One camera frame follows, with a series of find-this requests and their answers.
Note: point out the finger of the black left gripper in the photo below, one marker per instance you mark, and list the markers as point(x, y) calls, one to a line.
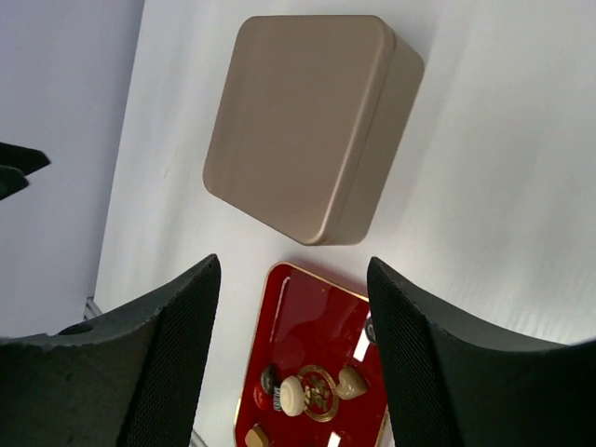
point(12, 181)
point(26, 160)

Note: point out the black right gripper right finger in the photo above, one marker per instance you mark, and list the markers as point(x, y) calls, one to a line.
point(453, 379)

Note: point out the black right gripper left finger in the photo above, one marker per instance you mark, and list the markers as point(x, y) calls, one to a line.
point(129, 377)

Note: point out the gold tin lid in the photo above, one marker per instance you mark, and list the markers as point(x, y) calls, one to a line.
point(297, 103)

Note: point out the dark round chocolate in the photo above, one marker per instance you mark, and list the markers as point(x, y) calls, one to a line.
point(369, 331)

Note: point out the tan heart chocolate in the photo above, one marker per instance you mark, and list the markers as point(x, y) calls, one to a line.
point(350, 384)

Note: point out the dark oval chocolate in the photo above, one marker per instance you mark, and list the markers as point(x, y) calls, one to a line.
point(269, 379)

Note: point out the caramel rounded square chocolate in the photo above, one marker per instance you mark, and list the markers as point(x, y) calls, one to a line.
point(256, 437)

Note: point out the dark striped chocolate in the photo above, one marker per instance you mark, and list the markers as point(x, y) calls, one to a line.
point(277, 399)

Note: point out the white round spiral chocolate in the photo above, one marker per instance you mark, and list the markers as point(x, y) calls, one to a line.
point(292, 396)

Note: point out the red lacquer tray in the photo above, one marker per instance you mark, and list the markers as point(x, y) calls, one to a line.
point(311, 328)

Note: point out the gold tin box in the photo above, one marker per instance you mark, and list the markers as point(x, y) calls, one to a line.
point(397, 96)

